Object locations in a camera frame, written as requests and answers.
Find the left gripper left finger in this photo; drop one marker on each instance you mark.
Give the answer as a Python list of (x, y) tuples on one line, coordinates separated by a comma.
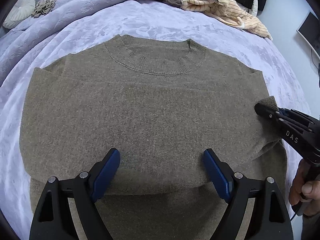
[(60, 200)]

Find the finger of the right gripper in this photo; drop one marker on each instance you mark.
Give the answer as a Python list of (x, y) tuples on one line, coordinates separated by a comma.
[(271, 114)]

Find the olive brown knit sweater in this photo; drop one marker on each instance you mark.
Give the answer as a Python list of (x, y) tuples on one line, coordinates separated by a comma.
[(161, 104)]

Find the person's right hand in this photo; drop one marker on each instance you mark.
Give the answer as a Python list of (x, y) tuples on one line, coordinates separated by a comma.
[(305, 192)]

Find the cream striped ribbed garment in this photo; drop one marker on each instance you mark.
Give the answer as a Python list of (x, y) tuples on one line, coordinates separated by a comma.
[(229, 13)]

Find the lavender plush bed blanket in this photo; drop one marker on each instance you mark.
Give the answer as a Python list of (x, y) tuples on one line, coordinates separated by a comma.
[(77, 25)]

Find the small beige crumpled cloth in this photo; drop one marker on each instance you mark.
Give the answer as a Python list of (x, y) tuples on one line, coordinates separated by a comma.
[(43, 7)]

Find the round white pleated cushion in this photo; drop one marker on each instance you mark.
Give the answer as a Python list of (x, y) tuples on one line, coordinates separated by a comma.
[(20, 11)]

